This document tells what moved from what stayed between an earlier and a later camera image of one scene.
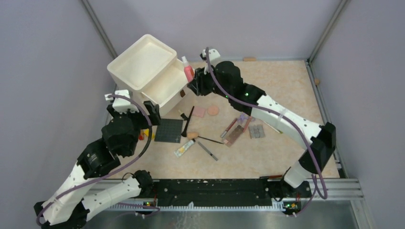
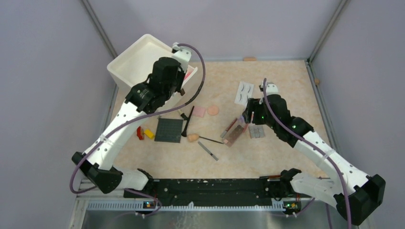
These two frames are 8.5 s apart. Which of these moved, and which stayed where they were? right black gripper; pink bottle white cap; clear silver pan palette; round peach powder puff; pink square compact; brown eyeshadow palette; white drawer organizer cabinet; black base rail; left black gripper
Moved: right black gripper; pink bottle white cap; left black gripper
Stayed: pink square compact; clear silver pan palette; round peach powder puff; black base rail; white drawer organizer cabinet; brown eyeshadow palette
